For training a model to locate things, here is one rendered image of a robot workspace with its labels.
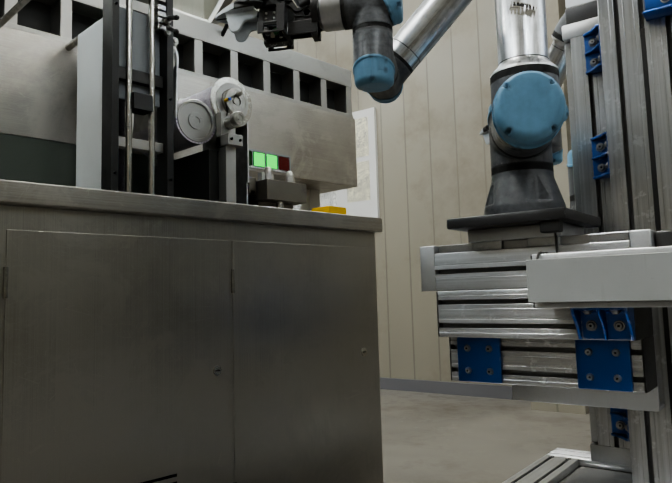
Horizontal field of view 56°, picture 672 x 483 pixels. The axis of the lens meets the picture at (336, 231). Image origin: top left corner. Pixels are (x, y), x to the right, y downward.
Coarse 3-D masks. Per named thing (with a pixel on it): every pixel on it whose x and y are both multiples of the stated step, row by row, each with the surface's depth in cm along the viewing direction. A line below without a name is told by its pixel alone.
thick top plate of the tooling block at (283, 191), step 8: (256, 184) 190; (264, 184) 187; (272, 184) 187; (280, 184) 190; (288, 184) 192; (296, 184) 194; (304, 184) 197; (256, 192) 189; (264, 192) 187; (272, 192) 187; (280, 192) 189; (288, 192) 192; (296, 192) 194; (304, 192) 197; (248, 200) 192; (256, 200) 189; (264, 200) 189; (272, 200) 189; (280, 200) 190; (288, 200) 191; (296, 200) 194; (304, 200) 196
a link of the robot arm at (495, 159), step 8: (488, 112) 124; (488, 120) 124; (496, 144) 116; (496, 152) 120; (504, 152) 116; (544, 152) 117; (496, 160) 120; (504, 160) 118; (512, 160) 117; (520, 160) 117; (528, 160) 116; (536, 160) 116; (544, 160) 117; (552, 160) 119
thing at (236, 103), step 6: (228, 90) 181; (234, 90) 182; (222, 96) 181; (228, 96) 180; (234, 96) 182; (240, 96) 183; (222, 102) 181; (228, 102) 180; (234, 102) 182; (240, 102) 183; (228, 108) 180; (234, 108) 181; (240, 108) 183
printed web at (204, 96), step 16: (176, 64) 172; (176, 80) 171; (176, 96) 171; (192, 96) 190; (208, 96) 181; (176, 112) 170; (144, 128) 182; (176, 128) 171; (176, 144) 176; (192, 144) 175
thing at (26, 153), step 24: (0, 144) 169; (24, 144) 173; (48, 144) 178; (72, 144) 183; (0, 168) 168; (24, 168) 172; (48, 168) 177; (72, 168) 182; (144, 168) 198; (144, 192) 198
